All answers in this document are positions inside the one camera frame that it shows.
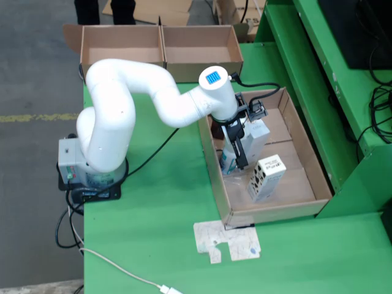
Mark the shallow cardboard tray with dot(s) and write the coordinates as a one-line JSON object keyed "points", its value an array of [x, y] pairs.
{"points": [[291, 190]]}

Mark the green metal shelf unit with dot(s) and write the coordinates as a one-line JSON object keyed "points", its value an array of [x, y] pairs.
{"points": [[306, 92]]}

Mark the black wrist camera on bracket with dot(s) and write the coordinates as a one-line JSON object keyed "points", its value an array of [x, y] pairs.
{"points": [[257, 110]]}

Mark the white bottle with teal label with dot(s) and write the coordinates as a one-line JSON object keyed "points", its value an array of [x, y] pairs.
{"points": [[228, 163]]}

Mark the tall white carton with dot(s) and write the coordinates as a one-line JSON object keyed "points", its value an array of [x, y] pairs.
{"points": [[258, 144]]}

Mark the white patterned paper cutout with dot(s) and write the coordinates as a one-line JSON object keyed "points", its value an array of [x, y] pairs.
{"points": [[239, 242]]}

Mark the black monitor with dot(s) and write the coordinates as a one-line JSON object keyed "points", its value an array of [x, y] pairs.
{"points": [[352, 30]]}

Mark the open brown cardboard box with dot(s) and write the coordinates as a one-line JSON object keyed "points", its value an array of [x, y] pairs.
{"points": [[122, 43], [199, 46]]}

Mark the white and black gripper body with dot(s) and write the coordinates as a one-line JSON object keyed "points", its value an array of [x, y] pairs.
{"points": [[234, 128]]}

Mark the cow print hand cream box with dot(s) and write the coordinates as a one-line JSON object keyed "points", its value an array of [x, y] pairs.
{"points": [[266, 183]]}

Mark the grey robot base unit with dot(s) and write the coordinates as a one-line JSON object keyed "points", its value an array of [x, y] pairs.
{"points": [[65, 159]]}

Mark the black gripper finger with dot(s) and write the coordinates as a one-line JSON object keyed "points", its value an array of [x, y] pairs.
{"points": [[241, 156]]}

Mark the printed brown cardboard box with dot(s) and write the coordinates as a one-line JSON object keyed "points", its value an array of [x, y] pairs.
{"points": [[226, 12]]}

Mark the dark red carton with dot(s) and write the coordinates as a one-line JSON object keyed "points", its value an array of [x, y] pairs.
{"points": [[218, 133]]}

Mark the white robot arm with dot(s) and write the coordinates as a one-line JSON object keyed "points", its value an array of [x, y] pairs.
{"points": [[107, 122]]}

